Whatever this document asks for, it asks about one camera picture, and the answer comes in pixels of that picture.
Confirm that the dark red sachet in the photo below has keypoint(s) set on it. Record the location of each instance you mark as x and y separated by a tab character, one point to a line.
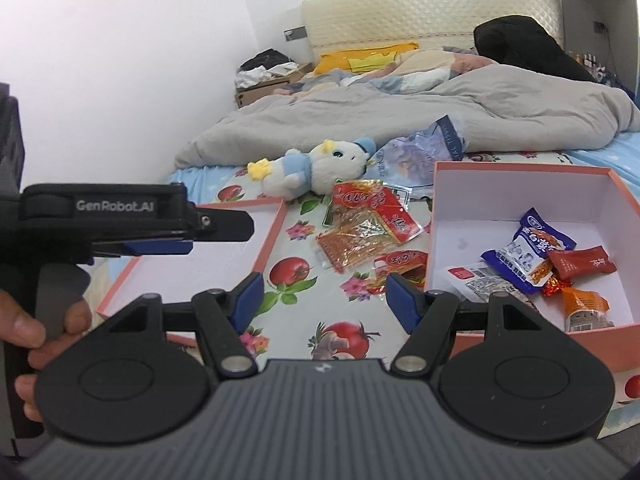
570	264

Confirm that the blue white noodle snack bag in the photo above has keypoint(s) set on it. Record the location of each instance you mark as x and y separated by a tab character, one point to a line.
524	261

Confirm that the cardboard box with clothes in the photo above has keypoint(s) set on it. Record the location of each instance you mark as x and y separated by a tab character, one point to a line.
269	70

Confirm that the person's left hand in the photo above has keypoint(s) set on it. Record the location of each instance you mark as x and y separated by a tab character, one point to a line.
21	329

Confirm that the orange snack packet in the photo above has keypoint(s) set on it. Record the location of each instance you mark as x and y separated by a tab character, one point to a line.
584	310

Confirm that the pink storage box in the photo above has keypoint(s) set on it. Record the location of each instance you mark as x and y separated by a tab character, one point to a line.
513	215

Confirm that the cream quilted headboard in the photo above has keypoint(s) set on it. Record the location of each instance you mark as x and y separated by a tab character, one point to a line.
333	25

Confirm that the white blue plush toy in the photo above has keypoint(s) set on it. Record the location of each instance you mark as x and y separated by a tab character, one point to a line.
297	173

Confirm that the pink box lid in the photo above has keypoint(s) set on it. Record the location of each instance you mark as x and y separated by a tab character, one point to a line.
207	265

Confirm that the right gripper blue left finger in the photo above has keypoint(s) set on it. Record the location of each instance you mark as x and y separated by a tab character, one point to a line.
221	319

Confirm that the red gold candy packet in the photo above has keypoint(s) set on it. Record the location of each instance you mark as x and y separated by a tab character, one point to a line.
554	285

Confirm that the white shrimp snack bag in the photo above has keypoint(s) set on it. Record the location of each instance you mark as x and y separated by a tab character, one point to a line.
477	282

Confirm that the grey wardrobe shelf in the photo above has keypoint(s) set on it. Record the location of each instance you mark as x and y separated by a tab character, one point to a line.
607	30

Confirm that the red yellow tofu snack pack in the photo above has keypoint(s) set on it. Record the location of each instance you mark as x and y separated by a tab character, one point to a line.
397	219

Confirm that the blue floral tissue pack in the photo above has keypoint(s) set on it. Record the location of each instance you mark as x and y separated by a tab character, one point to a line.
409	161

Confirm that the patchwork blanket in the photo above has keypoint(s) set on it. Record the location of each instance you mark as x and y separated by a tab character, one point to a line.
409	73

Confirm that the grey duvet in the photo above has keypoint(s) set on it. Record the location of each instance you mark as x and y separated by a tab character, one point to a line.
497	108

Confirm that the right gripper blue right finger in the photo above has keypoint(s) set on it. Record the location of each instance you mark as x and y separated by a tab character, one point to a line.
428	318

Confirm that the yellow pillow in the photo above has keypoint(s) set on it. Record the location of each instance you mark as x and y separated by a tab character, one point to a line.
360	61

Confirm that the small red round-label pack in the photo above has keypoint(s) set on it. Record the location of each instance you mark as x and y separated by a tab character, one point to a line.
410	264

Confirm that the red label spicy strip pack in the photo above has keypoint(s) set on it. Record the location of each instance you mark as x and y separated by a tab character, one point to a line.
355	242

